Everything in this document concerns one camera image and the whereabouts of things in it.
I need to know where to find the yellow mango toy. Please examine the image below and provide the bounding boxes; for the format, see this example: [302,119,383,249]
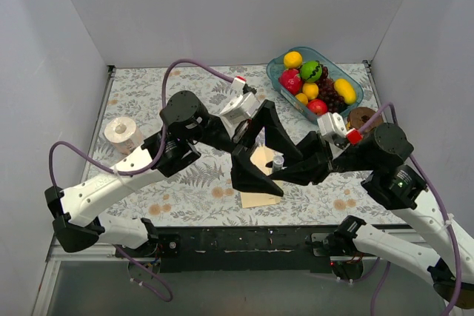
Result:
[334,78,358,105]

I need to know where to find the green white glue stick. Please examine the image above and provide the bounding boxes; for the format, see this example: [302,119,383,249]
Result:
[272,154,284,173]

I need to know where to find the dark purple grapes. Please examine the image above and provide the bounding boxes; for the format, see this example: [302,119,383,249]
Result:
[316,67,347,114]

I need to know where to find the green watermelon toy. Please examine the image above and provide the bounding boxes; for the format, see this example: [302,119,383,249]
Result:
[300,61,323,83]

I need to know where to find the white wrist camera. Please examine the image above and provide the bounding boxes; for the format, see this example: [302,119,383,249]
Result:
[219,92,260,124]
[317,112,363,149]

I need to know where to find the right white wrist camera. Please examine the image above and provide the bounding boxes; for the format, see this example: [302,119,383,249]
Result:
[317,112,363,149]

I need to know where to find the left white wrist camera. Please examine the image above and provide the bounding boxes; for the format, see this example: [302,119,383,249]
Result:
[219,92,260,124]

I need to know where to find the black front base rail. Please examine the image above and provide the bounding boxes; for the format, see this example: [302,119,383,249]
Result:
[124,225,336,273]

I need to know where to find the small orange lemon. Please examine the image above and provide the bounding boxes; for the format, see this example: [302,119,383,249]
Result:
[295,93,309,106]

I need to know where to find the small yellow lemon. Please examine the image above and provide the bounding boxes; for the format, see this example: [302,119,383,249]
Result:
[302,83,319,101]

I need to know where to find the teal plastic fruit basket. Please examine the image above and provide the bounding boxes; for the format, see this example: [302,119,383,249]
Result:
[267,47,364,123]

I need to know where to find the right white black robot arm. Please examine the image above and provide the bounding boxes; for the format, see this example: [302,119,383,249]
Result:
[271,123,473,309]

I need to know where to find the red apple toy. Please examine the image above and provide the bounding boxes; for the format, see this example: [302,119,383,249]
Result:
[307,99,328,116]

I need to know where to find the red strawberry toy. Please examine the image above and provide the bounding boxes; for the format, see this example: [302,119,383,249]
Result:
[278,69,303,95]

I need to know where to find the beige paper envelope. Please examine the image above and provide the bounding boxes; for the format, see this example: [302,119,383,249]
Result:
[241,145,281,209]

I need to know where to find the aluminium frame profile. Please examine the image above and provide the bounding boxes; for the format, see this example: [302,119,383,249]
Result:
[33,245,127,315]

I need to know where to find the white toilet paper roll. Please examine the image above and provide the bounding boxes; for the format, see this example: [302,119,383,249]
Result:
[104,116,144,155]

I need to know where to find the yellow orange fruit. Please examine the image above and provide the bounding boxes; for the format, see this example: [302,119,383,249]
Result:
[283,51,303,69]

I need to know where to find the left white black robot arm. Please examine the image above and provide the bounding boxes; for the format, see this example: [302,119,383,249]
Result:
[44,90,303,257]

